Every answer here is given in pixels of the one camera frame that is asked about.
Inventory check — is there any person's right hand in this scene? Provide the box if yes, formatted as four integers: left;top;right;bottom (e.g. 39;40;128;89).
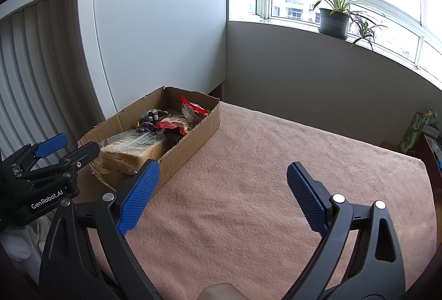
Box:
198;283;244;300

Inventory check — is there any white slatted panel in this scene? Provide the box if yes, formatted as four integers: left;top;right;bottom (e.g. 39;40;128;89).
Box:
0;0;114;162

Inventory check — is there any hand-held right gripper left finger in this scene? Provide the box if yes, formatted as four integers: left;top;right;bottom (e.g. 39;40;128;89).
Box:
39;159;161;300

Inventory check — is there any brown chocolate bar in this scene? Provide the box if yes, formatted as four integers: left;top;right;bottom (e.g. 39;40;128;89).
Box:
136;120;157;133
140;109;170;122

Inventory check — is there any white cabinet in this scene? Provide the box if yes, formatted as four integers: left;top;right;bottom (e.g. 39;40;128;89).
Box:
78;0;227;117

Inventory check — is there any potted spider plant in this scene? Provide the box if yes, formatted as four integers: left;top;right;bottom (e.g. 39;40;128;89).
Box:
312;0;387;52

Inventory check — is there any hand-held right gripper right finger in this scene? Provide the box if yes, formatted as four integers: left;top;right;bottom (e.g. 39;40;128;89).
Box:
286;162;406;300

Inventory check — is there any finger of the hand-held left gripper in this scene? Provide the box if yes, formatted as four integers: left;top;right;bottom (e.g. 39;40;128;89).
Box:
14;141;100;183
0;133;69;179

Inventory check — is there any green carton box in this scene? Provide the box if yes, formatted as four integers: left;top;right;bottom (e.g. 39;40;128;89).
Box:
397;109;437;153

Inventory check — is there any red and green snack packet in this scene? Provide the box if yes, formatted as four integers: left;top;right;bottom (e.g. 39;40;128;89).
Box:
155;117;197;135

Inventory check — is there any wafer pack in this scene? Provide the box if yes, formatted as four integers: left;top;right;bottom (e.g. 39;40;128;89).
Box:
100;129;171;171

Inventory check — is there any brown cardboard box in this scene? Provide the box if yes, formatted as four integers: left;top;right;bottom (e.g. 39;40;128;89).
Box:
78;86;221;192

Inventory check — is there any white fleece garment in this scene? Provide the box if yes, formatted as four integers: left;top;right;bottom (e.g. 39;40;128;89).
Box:
0;217;45;283

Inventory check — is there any brown cake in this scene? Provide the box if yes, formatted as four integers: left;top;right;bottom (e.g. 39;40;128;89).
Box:
180;95;211;124

